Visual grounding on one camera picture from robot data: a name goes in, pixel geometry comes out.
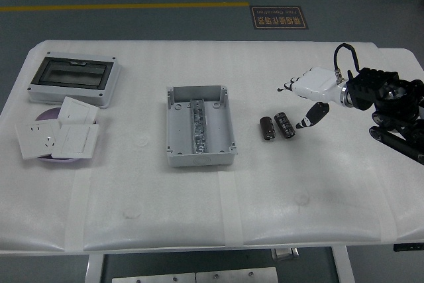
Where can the purple plate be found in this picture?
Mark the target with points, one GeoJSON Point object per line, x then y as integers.
{"type": "Point", "coordinates": [48, 116]}

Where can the metal bracket under table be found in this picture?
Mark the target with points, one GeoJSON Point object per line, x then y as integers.
{"type": "Point", "coordinates": [285, 254]}

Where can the open grey junction box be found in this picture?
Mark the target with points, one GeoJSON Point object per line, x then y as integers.
{"type": "Point", "coordinates": [179, 137]}

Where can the metal mounting rail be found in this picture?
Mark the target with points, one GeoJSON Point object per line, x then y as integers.
{"type": "Point", "coordinates": [198, 124]}

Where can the white table leg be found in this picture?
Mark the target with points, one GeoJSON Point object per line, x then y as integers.
{"type": "Point", "coordinates": [344, 264]}

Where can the short brown cylindrical battery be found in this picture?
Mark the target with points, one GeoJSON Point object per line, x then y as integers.
{"type": "Point", "coordinates": [267, 128]}

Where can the white foam mat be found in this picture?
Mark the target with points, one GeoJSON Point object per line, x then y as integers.
{"type": "Point", "coordinates": [132, 180]}

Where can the white socket panel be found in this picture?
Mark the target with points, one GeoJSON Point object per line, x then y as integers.
{"type": "Point", "coordinates": [33, 138]}

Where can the white switch panel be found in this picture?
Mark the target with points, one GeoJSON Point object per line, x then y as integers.
{"type": "Point", "coordinates": [77, 110]}
{"type": "Point", "coordinates": [76, 140]}

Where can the black table control panel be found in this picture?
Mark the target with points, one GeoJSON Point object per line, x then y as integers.
{"type": "Point", "coordinates": [407, 248]}

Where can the long black printed battery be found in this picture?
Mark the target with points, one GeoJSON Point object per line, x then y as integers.
{"type": "Point", "coordinates": [285, 125]}

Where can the grey metal plate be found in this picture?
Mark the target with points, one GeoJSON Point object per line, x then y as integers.
{"type": "Point", "coordinates": [236, 275]}
{"type": "Point", "coordinates": [152, 278]}

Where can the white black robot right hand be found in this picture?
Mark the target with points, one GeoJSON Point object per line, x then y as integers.
{"type": "Point", "coordinates": [318, 84]}

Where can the grey box with dark window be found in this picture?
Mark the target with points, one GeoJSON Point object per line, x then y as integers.
{"type": "Point", "coordinates": [73, 74]}

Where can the white tape strip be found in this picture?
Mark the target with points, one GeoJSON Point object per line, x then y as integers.
{"type": "Point", "coordinates": [231, 210]}
{"type": "Point", "coordinates": [388, 226]}

